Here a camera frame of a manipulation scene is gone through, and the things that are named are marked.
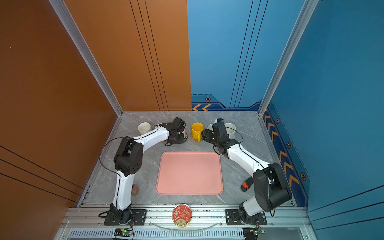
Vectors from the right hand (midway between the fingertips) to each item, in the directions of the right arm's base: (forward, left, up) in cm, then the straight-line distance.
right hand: (204, 133), depth 88 cm
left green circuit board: (-47, +40, -16) cm, 63 cm away
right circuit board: (-47, -21, -17) cm, 54 cm away
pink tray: (-18, +9, -15) cm, 25 cm away
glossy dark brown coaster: (+6, +13, -13) cm, 19 cm away
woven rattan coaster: (+5, +6, -13) cm, 16 cm away
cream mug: (+11, +41, -7) cm, 43 cm away
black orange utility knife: (-25, -23, -14) cm, 37 cm away
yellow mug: (+9, +5, -7) cm, 12 cm away
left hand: (+4, +16, -11) cm, 20 cm away
